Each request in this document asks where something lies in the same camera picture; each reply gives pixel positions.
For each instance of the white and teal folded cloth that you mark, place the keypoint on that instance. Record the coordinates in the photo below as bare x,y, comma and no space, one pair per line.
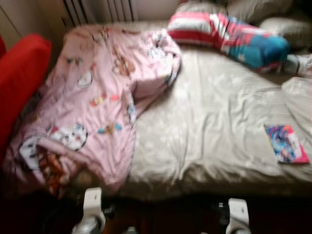
300,63

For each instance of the beige pillow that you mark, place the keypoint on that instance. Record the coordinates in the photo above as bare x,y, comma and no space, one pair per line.
258,9
202,7
290,31

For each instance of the large beige floral duvet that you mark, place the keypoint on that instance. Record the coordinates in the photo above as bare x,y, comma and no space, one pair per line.
300,102

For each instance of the pink cartoon print quilt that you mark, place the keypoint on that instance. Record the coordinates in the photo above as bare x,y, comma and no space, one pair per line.
92,87

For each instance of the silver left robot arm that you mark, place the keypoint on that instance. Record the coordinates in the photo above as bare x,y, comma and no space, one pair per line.
87,226

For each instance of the red white blue striped pillow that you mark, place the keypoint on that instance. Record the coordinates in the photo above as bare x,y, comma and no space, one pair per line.
229,36

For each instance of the bed with beige sheet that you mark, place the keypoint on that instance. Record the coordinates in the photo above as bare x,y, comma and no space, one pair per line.
214,122

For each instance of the white wall radiator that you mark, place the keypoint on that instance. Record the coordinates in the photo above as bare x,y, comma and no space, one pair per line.
97,9

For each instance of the colourful blue pink book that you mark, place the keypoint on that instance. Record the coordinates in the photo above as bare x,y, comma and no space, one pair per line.
287,144

